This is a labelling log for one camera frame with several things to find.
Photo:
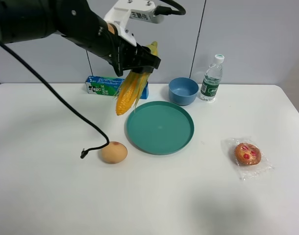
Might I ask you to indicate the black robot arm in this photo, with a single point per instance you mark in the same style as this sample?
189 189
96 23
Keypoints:
23 20

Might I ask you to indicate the wrapped pastry in clear bag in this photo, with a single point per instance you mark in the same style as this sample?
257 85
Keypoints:
246 157

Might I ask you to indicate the teal round plate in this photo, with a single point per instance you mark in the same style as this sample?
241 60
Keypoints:
159 128

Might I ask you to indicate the blue bowl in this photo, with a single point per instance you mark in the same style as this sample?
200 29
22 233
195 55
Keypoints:
183 91

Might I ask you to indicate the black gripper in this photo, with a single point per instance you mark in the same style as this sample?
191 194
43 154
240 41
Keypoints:
108 45

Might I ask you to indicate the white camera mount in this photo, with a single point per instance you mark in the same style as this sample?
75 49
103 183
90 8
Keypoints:
123 10

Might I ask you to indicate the yellow corn cob with husk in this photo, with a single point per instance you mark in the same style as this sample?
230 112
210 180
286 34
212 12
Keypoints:
130 91

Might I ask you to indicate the clear water bottle green label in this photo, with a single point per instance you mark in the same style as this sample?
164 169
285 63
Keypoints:
212 79

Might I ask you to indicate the blue green toothpaste box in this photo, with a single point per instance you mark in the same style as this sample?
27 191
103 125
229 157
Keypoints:
108 86

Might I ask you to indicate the beige peach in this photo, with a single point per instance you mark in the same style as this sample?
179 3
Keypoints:
114 153

